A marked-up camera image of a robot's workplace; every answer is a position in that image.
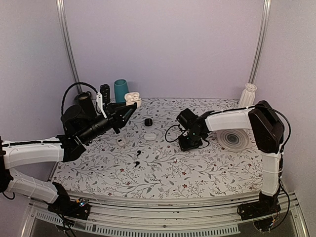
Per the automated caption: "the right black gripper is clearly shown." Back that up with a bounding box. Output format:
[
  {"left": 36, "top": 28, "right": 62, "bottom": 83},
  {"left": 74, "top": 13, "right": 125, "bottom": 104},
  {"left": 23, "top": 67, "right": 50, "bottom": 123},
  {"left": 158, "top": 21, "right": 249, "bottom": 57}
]
[{"left": 178, "top": 130, "right": 203, "bottom": 152}]

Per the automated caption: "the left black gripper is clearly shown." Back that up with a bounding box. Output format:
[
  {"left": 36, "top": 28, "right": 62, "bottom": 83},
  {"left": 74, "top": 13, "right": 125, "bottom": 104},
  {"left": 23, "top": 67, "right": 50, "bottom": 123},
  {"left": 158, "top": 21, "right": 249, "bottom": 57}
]
[{"left": 78, "top": 101, "right": 136, "bottom": 144}]

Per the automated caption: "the beige earbud charging case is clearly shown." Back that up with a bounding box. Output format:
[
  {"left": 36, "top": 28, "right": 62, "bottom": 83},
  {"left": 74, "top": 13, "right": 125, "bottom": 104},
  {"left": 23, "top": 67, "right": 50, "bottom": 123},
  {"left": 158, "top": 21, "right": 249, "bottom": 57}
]
[{"left": 124, "top": 92, "right": 142, "bottom": 108}]

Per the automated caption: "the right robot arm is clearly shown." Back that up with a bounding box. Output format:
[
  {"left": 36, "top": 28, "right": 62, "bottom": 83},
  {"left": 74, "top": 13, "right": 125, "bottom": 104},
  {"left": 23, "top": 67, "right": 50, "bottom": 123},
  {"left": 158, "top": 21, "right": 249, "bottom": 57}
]
[{"left": 176, "top": 100, "right": 285, "bottom": 215}]

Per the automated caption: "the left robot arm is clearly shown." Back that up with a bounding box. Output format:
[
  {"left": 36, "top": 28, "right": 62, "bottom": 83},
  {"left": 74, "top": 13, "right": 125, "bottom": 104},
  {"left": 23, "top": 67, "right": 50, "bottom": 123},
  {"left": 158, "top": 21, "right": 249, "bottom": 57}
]
[{"left": 0, "top": 103, "right": 138, "bottom": 214}]

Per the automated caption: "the black round earbud case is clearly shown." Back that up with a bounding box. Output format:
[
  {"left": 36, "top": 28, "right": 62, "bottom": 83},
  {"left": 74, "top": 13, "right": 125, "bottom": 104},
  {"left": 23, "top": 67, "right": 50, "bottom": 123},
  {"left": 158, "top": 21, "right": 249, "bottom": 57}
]
[{"left": 144, "top": 118, "right": 153, "bottom": 126}]

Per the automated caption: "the small white earbud case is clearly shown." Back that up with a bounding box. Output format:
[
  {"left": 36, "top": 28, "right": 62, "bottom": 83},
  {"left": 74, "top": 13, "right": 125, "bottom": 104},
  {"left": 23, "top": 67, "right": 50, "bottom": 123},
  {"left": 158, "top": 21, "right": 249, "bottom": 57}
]
[{"left": 117, "top": 138, "right": 125, "bottom": 146}]

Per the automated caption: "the white oval earbud case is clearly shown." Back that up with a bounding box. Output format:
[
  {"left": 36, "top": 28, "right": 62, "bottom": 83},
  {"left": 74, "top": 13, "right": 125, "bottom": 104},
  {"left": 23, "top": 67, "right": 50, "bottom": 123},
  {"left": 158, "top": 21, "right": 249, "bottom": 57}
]
[{"left": 144, "top": 133, "right": 157, "bottom": 141}]

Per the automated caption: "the teal cylindrical cup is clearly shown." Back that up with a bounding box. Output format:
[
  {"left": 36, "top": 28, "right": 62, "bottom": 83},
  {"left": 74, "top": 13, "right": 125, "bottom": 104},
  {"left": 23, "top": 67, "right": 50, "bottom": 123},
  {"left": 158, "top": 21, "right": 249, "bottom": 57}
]
[{"left": 114, "top": 79, "right": 129, "bottom": 103}]

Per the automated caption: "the grey spiral ceramic plate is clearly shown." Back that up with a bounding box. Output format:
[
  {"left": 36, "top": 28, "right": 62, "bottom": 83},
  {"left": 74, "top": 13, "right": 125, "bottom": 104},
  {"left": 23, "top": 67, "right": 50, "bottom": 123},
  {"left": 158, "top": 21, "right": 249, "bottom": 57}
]
[{"left": 216, "top": 129, "right": 250, "bottom": 152}]

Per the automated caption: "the black cylindrical cup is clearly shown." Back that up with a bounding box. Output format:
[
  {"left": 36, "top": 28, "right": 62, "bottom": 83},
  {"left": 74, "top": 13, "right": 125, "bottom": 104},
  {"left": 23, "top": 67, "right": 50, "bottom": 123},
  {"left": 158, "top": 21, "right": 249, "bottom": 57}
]
[{"left": 76, "top": 92, "right": 97, "bottom": 118}]

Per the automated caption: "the floral patterned table mat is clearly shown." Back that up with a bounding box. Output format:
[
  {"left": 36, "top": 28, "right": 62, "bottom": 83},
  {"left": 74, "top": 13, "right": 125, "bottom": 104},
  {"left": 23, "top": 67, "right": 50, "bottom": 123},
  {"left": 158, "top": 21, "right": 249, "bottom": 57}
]
[{"left": 52, "top": 98, "right": 263, "bottom": 199}]

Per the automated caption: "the white pleated vase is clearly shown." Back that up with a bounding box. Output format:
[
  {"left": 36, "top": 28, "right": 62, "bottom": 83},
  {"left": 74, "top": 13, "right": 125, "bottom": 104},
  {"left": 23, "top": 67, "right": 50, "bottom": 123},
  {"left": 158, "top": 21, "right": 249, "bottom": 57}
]
[{"left": 238, "top": 83, "right": 257, "bottom": 108}]

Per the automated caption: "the right black cable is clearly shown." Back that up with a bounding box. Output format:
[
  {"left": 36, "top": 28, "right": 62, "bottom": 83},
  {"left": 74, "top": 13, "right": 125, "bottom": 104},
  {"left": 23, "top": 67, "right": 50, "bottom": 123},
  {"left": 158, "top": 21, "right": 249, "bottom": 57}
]
[{"left": 164, "top": 123, "right": 209, "bottom": 149}]

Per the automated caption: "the black cable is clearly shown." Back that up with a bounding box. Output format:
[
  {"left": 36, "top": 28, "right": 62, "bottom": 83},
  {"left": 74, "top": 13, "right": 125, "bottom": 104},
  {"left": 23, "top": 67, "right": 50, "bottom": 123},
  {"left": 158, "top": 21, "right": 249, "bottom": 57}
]
[
  {"left": 61, "top": 82, "right": 99, "bottom": 117},
  {"left": 164, "top": 123, "right": 209, "bottom": 149}
]

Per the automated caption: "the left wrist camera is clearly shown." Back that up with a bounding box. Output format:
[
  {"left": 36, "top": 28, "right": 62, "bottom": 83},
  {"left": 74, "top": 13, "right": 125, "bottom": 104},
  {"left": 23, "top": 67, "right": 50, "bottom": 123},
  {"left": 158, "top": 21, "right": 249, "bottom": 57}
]
[{"left": 96, "top": 84, "right": 110, "bottom": 119}]

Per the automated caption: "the left black cable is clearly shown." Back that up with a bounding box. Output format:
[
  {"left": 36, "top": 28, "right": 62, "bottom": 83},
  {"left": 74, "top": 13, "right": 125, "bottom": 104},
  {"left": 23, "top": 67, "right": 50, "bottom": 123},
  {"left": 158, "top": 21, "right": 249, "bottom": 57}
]
[{"left": 61, "top": 82, "right": 99, "bottom": 117}]

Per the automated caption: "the front aluminium rail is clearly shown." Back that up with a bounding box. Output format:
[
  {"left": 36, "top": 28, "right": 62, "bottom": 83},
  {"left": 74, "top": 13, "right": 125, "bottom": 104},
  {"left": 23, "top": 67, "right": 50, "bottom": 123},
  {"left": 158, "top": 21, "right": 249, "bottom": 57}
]
[{"left": 21, "top": 192, "right": 309, "bottom": 237}]

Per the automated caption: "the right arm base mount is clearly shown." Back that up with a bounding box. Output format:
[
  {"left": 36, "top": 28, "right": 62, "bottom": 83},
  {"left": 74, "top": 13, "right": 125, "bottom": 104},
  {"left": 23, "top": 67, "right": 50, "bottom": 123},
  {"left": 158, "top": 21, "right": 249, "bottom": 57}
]
[{"left": 237, "top": 200, "right": 281, "bottom": 220}]

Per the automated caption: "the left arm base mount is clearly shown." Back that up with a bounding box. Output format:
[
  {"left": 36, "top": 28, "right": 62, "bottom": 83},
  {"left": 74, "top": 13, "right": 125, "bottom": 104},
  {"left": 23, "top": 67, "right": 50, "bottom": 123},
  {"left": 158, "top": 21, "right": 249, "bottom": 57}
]
[{"left": 47, "top": 197, "right": 91, "bottom": 220}]

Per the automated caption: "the left aluminium frame post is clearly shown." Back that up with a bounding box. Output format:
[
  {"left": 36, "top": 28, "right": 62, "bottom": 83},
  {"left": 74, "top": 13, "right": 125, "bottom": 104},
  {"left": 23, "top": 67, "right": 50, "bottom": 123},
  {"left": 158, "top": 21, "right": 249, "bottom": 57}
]
[{"left": 56, "top": 0, "right": 80, "bottom": 82}]

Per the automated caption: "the aluminium frame post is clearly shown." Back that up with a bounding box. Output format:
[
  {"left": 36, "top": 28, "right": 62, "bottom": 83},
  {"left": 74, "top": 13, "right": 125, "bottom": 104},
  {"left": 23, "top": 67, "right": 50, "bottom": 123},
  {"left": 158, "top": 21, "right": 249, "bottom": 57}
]
[
  {"left": 248, "top": 0, "right": 272, "bottom": 84},
  {"left": 56, "top": 0, "right": 80, "bottom": 82}
]

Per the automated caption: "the right aluminium frame post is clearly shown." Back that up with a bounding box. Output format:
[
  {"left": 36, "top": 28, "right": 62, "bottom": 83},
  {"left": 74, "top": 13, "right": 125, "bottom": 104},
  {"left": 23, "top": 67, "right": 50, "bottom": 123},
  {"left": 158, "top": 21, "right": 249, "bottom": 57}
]
[{"left": 248, "top": 0, "right": 272, "bottom": 84}]

